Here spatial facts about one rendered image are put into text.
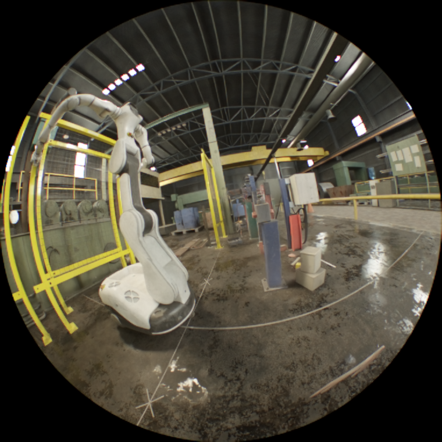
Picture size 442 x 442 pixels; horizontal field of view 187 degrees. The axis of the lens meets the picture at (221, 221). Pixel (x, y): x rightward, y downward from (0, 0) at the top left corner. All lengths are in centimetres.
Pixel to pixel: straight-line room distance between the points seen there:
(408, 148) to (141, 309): 629
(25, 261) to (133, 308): 166
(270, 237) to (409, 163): 538
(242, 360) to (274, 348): 16
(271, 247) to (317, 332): 65
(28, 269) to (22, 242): 30
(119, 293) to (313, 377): 101
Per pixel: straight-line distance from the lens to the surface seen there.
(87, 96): 108
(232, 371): 73
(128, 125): 115
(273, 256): 103
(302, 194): 173
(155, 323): 81
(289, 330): 84
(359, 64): 948
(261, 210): 94
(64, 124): 179
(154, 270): 74
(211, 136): 427
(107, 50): 1107
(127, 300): 84
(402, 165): 580
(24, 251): 215
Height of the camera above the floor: 67
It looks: 4 degrees down
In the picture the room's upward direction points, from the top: 10 degrees counter-clockwise
